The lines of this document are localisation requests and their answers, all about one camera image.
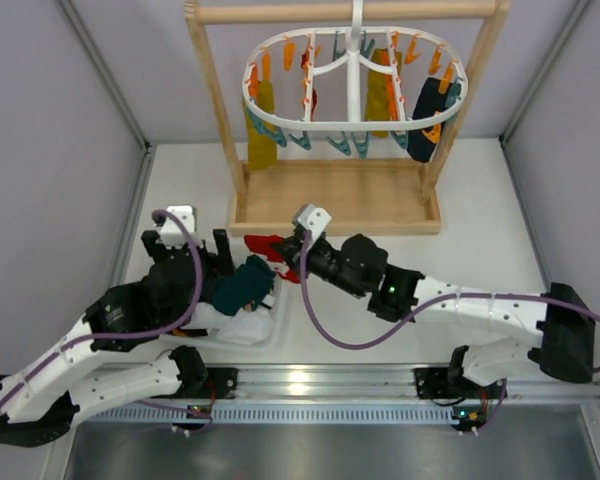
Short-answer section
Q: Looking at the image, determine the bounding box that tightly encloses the teal sock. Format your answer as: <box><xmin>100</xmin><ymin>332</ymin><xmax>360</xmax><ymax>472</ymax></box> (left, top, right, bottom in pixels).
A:
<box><xmin>200</xmin><ymin>255</ymin><xmax>276</xmax><ymax>316</ymax></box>

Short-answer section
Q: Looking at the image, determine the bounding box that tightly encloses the white round clip hanger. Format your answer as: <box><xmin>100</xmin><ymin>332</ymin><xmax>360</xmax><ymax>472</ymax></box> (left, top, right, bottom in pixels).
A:
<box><xmin>242</xmin><ymin>1</ymin><xmax>469</xmax><ymax>137</ymax></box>

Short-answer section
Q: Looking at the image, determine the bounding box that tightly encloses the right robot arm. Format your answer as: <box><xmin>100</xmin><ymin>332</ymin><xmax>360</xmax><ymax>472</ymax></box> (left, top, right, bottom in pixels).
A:
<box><xmin>271</xmin><ymin>233</ymin><xmax>595</xmax><ymax>387</ymax></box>

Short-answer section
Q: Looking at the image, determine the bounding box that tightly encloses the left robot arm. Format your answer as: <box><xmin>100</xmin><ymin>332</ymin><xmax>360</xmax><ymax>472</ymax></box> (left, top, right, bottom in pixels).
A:
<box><xmin>0</xmin><ymin>230</ymin><xmax>215</xmax><ymax>448</ymax></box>

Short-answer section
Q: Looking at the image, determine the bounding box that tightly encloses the wooden hanger stand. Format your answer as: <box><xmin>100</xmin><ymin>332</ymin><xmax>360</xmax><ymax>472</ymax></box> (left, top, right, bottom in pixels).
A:
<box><xmin>184</xmin><ymin>1</ymin><xmax>510</xmax><ymax>236</ymax></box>

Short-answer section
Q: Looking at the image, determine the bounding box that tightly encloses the white sock in basket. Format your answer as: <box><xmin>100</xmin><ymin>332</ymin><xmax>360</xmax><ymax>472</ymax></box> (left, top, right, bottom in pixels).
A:
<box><xmin>181</xmin><ymin>303</ymin><xmax>274</xmax><ymax>345</ymax></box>

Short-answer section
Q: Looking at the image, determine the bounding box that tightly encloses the white plastic basket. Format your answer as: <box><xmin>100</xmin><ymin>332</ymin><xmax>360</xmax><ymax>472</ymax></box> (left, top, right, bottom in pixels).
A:
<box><xmin>170</xmin><ymin>238</ymin><xmax>295</xmax><ymax>353</ymax></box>

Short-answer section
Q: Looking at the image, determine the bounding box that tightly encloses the dark navy sock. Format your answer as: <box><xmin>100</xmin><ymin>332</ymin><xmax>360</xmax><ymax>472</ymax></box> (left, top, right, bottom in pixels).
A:
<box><xmin>405</xmin><ymin>76</ymin><xmax>455</xmax><ymax>163</ymax></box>

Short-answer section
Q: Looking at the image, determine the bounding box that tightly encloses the mustard sock centre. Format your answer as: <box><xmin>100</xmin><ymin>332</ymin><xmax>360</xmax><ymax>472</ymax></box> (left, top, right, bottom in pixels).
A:
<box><xmin>364</xmin><ymin>48</ymin><xmax>402</xmax><ymax>139</ymax></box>

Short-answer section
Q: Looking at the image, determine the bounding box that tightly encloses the red sock with white pattern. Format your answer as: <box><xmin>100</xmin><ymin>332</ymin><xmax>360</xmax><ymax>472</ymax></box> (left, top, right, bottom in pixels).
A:
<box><xmin>300</xmin><ymin>47</ymin><xmax>318</xmax><ymax>120</ymax></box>

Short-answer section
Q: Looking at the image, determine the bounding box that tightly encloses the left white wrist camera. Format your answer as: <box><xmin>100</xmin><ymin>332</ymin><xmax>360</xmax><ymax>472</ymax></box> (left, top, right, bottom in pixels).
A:
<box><xmin>152</xmin><ymin>205</ymin><xmax>201</xmax><ymax>249</ymax></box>

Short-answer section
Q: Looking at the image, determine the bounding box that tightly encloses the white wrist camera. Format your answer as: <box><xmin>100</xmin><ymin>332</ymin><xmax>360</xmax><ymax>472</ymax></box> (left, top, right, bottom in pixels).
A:
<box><xmin>292</xmin><ymin>203</ymin><xmax>332</xmax><ymax>240</ymax></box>
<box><xmin>152</xmin><ymin>205</ymin><xmax>201</xmax><ymax>249</ymax></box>

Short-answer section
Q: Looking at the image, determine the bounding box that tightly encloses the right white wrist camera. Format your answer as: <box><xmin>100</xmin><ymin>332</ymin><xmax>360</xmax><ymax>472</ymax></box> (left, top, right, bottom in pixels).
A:
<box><xmin>292</xmin><ymin>203</ymin><xmax>332</xmax><ymax>240</ymax></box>

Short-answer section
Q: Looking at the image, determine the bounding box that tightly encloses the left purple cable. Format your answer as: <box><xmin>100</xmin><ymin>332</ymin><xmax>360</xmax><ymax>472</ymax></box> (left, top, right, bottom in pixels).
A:
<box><xmin>0</xmin><ymin>209</ymin><xmax>216</xmax><ymax>441</ymax></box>

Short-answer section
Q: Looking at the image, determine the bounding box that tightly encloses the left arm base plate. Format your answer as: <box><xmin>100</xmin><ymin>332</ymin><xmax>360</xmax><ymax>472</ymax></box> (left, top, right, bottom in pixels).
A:
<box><xmin>156</xmin><ymin>367</ymin><xmax>239</xmax><ymax>400</ymax></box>

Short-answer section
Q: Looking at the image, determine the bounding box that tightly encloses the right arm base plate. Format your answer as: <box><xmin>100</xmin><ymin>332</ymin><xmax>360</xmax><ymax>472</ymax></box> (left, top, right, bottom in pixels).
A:
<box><xmin>413</xmin><ymin>367</ymin><xmax>503</xmax><ymax>400</ymax></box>

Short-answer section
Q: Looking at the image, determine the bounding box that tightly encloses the aluminium rail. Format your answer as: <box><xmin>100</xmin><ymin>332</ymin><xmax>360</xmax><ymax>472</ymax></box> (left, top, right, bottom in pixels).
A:
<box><xmin>88</xmin><ymin>365</ymin><xmax>600</xmax><ymax>431</ymax></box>

